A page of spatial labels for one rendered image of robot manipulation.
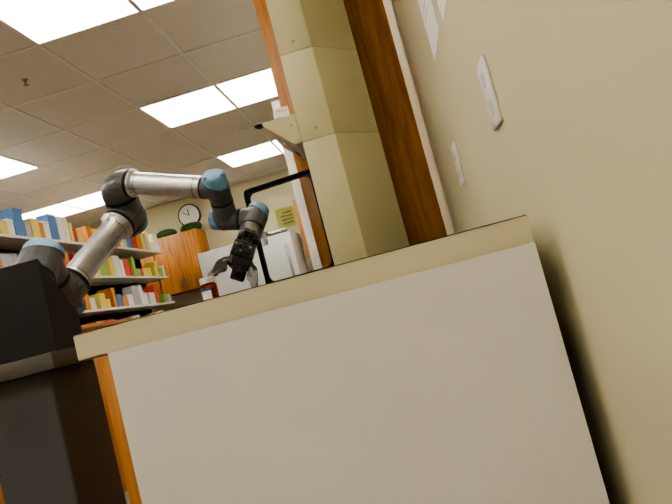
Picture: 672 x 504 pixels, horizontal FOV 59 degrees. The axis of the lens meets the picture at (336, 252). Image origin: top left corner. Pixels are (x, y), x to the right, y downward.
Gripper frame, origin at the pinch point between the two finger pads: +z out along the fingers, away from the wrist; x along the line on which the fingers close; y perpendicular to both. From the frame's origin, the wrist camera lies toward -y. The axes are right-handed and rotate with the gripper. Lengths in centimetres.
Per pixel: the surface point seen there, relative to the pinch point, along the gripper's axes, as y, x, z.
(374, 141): 27, 30, -58
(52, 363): 7, -33, 43
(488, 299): 85, 39, 56
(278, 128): 25, -2, -50
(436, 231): 0, 65, -55
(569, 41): 121, 29, 54
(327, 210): 14.6, 21.4, -30.9
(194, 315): 67, 0, 61
